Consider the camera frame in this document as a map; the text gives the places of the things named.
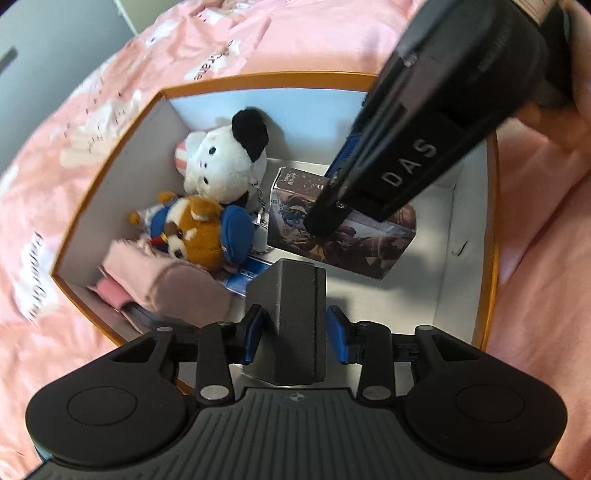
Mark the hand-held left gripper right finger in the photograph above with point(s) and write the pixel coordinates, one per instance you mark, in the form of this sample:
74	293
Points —
339	332

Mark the black rectangular block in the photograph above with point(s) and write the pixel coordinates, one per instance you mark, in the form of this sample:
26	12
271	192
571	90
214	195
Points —
291	318

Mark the pink cloud printed blanket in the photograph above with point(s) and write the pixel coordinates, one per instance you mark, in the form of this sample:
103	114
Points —
69	115

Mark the white dog plush toy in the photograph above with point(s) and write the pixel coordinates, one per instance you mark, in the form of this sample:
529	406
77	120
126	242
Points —
226	161

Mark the red panda plush toy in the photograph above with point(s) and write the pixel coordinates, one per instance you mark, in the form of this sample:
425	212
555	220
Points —
198	226

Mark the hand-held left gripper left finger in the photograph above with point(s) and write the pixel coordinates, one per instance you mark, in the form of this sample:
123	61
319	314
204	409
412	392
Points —
251	330

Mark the dark printed picture box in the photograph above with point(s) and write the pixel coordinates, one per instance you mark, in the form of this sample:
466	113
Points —
360	244

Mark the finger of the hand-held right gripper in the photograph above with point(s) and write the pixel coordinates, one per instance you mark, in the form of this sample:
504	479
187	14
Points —
325	217
346	154

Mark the person's right hand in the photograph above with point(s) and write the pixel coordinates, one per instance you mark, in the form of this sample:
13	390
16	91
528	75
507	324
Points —
561	131

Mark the orange cardboard box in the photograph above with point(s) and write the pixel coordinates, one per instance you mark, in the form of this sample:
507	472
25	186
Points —
415	295

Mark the pink zip pouch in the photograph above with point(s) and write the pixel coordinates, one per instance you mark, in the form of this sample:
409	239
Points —
161	284

